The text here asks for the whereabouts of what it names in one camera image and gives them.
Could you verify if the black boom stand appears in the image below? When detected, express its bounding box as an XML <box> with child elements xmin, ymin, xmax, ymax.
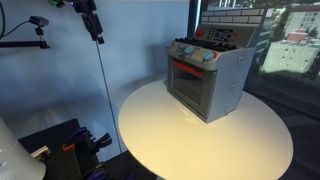
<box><xmin>0</xmin><ymin>26</ymin><xmax>51</xmax><ymax>50</ymax></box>

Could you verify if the thin black camera cable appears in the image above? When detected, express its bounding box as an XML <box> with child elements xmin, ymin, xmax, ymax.
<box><xmin>0</xmin><ymin>20</ymin><xmax>32</xmax><ymax>40</ymax></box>

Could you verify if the black equipment with orange parts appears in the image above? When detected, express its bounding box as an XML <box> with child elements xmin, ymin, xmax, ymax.
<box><xmin>18</xmin><ymin>118</ymin><xmax>158</xmax><ymax>180</ymax></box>

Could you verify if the oven door with red handle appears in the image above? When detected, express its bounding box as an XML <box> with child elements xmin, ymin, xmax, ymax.
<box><xmin>166</xmin><ymin>56</ymin><xmax>218</xmax><ymax>122</ymax></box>

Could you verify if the black orange bar clamp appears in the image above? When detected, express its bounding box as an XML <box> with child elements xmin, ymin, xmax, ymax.
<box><xmin>61</xmin><ymin>134</ymin><xmax>102</xmax><ymax>180</ymax></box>

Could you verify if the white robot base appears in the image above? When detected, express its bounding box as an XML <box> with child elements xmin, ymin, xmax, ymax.
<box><xmin>0</xmin><ymin>116</ymin><xmax>47</xmax><ymax>180</ymax></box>

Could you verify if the blue stove knob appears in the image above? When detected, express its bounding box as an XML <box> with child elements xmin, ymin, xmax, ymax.
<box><xmin>183</xmin><ymin>45</ymin><xmax>196</xmax><ymax>56</ymax></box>

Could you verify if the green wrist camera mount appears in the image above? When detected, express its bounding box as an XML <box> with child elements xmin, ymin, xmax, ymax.
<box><xmin>47</xmin><ymin>0</ymin><xmax>67</xmax><ymax>9</ymax></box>

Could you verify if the dark window frame post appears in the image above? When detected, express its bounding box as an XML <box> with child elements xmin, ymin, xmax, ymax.
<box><xmin>187</xmin><ymin>0</ymin><xmax>203</xmax><ymax>38</ymax></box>

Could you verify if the blue handled spring clamp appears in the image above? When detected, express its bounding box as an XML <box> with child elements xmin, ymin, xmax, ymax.
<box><xmin>67</xmin><ymin>126</ymin><xmax>94</xmax><ymax>145</ymax></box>
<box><xmin>93</xmin><ymin>132</ymin><xmax>114</xmax><ymax>149</ymax></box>
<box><xmin>83</xmin><ymin>166</ymin><xmax>108</xmax><ymax>180</ymax></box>

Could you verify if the black camera on stand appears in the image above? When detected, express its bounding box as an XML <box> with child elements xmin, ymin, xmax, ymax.
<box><xmin>28</xmin><ymin>15</ymin><xmax>50</xmax><ymax>28</ymax></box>

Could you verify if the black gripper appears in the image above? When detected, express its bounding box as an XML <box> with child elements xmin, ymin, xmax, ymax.
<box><xmin>70</xmin><ymin>0</ymin><xmax>105</xmax><ymax>45</ymax></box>

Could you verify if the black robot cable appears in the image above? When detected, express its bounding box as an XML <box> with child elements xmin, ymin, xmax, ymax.
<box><xmin>0</xmin><ymin>0</ymin><xmax>6</xmax><ymax>38</ymax></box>

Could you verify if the silver metal block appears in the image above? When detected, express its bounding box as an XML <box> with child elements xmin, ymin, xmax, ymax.
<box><xmin>30</xmin><ymin>145</ymin><xmax>52</xmax><ymax>162</ymax></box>

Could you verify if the grey toy stove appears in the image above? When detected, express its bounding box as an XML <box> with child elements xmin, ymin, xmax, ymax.
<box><xmin>165</xmin><ymin>8</ymin><xmax>266</xmax><ymax>124</ymax></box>

